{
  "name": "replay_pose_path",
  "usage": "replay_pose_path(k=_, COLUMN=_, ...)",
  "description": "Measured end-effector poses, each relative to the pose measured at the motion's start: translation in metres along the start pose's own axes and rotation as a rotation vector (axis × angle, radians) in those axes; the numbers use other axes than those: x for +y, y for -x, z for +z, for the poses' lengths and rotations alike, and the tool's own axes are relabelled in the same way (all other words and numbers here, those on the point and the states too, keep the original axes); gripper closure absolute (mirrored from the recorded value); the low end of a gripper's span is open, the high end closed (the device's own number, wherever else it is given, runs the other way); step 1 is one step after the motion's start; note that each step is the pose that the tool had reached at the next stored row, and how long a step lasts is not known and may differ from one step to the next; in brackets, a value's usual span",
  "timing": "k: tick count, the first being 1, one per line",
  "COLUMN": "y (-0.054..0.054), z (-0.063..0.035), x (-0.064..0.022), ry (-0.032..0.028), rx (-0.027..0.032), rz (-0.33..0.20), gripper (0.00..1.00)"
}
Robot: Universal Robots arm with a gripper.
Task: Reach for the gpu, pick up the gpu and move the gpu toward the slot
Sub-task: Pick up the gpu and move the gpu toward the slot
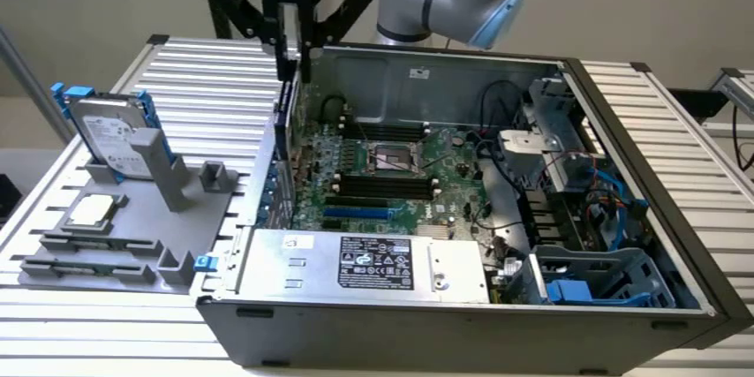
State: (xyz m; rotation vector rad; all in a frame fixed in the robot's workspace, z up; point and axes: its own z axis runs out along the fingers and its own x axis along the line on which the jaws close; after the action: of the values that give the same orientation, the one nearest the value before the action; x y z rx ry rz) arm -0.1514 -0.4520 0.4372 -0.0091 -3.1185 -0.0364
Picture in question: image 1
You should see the green motherboard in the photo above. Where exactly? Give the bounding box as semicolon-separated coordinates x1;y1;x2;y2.
290;122;495;242

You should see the black open PC case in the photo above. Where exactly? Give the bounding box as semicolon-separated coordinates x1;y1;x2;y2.
193;42;754;370

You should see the blue expansion slot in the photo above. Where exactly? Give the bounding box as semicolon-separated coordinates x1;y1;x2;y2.
321;206;392;221

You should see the black RAM slot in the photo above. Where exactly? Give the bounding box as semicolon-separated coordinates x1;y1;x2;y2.
330;191;443;200
333;178;441;187
334;173;440;182
340;132;429;140
332;185;441;193
341;119;428;127
341;124;428;132
341;128;428;136

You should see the grey disk bay, blue latch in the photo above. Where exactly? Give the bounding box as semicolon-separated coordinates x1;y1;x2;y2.
525;244;677;308

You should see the metal slat side table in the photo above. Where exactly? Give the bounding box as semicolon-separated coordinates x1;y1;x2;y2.
701;67;754;132

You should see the blue data wire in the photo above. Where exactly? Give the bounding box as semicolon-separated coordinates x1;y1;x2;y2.
587;159;649;255

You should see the hard disk with blue rails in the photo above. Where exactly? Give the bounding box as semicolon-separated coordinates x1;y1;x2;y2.
50;81;176;183

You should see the black looped wire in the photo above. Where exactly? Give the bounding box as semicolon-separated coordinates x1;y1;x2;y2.
477;79;527;132

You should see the grey parts rack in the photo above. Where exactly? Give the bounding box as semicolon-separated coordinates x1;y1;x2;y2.
15;128;246;297

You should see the black box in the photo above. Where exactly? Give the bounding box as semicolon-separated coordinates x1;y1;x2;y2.
0;175;25;220

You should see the thin black cable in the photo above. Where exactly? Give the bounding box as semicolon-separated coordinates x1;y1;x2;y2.
731;102;748;167

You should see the CPU socket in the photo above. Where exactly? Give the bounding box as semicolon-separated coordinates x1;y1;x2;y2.
356;133;437;176

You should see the short black wire loop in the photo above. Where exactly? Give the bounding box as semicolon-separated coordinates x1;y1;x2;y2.
318;94;346;123

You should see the grey metal drive cage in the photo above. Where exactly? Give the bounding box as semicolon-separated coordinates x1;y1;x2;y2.
496;78;608;193

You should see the small silver chipset heatsink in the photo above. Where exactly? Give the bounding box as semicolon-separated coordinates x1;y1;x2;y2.
417;222;453;242

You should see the grey metal frame bar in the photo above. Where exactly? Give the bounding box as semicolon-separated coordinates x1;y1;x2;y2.
0;25;66;147

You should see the silver power supply unit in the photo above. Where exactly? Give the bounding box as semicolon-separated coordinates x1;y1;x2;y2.
233;228;493;305

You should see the silver CPU chip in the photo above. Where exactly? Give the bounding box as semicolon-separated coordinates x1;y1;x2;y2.
65;194;129;227

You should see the black graphics card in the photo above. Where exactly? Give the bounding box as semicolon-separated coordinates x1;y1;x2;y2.
273;2;305;162

